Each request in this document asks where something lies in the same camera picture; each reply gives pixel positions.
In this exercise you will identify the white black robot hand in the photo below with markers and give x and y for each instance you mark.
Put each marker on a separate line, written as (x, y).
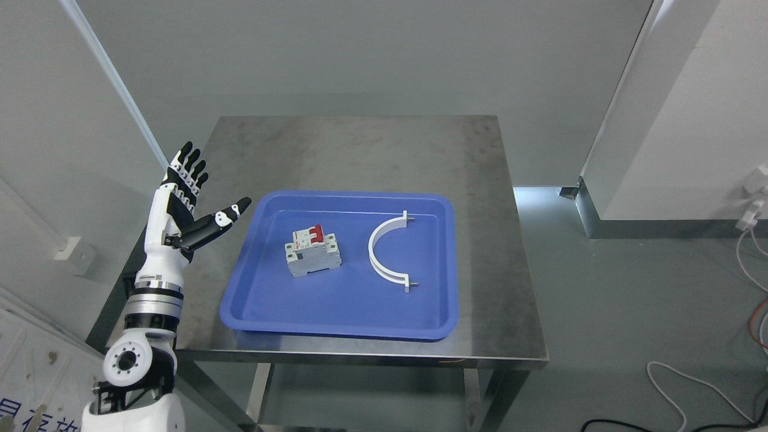
(173, 234)

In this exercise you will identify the white red circuit breaker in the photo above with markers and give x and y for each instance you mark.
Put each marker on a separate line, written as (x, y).
(312, 250)

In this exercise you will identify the blue plastic tray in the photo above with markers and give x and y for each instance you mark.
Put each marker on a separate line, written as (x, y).
(349, 301)

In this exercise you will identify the stainless steel table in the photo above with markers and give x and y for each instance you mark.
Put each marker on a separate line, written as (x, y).
(460, 158)

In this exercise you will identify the white partition panel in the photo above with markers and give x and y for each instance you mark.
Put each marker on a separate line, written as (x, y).
(685, 129)

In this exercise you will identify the white power adapter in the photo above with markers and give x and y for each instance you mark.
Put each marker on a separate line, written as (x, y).
(755, 187)

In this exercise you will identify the white curved bracket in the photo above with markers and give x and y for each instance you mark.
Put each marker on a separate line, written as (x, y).
(382, 250)

